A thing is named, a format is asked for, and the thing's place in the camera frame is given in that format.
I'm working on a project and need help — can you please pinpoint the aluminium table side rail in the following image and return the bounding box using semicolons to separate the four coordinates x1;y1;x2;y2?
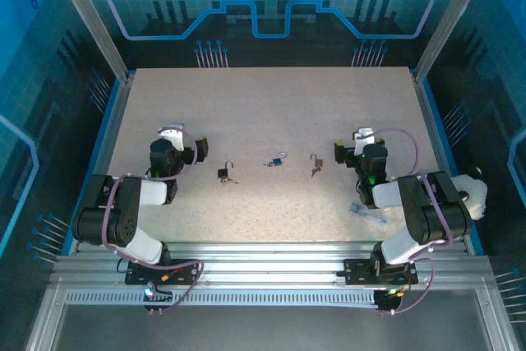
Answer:
410;69;478;256
61;75;135;256

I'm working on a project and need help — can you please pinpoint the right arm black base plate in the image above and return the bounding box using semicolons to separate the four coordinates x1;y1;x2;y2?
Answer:
344;258;419;286

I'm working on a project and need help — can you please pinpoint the clear plastic bag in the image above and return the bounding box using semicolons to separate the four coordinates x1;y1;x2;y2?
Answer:
348;201;390;232

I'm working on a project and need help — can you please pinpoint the black controller board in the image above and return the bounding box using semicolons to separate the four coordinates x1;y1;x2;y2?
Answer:
376;288;407;316
141;284;174;316

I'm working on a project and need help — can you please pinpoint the slotted grey cable duct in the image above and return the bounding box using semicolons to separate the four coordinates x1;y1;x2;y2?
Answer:
65;289;379;307

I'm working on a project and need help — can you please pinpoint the black padlock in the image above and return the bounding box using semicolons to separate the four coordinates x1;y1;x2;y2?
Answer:
217;160;235;182

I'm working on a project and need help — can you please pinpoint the left arm white wrist camera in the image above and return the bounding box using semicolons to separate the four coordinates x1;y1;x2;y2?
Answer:
158;122;186;151

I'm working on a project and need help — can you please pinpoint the aluminium frame post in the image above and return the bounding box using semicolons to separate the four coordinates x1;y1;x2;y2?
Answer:
412;0;494;83
44;0;136;83

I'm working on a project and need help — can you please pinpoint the arm white wrist camera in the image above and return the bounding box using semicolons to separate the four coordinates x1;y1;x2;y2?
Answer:
352;127;376;147
158;122;186;151

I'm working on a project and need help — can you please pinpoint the right arm white wrist camera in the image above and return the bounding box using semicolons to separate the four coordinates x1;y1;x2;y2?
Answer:
352;127;376;147

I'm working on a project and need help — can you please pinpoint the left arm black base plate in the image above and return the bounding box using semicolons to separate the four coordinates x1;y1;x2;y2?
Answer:
122;258;202;286

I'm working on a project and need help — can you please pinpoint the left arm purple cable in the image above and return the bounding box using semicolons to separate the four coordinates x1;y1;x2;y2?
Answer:
100;127;205;314

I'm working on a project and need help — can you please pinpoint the white black plush toy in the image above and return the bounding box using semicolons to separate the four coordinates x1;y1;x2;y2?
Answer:
450;166;489;221

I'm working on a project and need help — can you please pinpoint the aluminium mounting rail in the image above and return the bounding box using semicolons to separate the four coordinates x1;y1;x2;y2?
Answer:
48;242;494;286

